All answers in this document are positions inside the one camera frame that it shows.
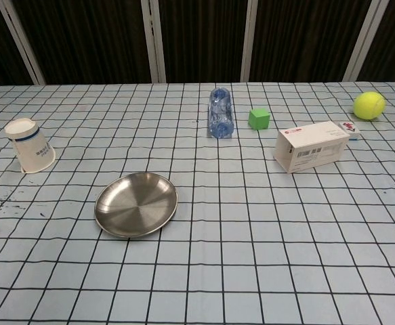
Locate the white paper cup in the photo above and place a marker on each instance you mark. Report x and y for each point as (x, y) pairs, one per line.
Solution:
(31, 149)

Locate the round steel plate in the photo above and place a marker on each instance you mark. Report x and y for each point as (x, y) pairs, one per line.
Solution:
(136, 206)

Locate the clear plastic water bottle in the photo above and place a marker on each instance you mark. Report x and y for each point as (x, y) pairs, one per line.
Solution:
(221, 115)

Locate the green cube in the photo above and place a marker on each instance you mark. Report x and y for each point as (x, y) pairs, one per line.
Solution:
(259, 119)

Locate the light blue checkered tablecloth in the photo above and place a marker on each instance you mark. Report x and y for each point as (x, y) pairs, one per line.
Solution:
(251, 237)

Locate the white carton box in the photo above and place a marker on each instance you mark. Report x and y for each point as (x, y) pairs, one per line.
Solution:
(312, 149)

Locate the black curtain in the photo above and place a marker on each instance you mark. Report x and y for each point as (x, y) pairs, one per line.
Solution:
(200, 40)

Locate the mahjong tile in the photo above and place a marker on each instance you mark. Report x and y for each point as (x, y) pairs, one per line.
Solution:
(352, 130)

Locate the yellow tennis ball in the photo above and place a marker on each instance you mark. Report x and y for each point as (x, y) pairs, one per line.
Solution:
(369, 105)

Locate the white frame post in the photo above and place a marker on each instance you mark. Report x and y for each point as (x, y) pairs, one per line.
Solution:
(366, 40)
(252, 40)
(153, 40)
(21, 44)

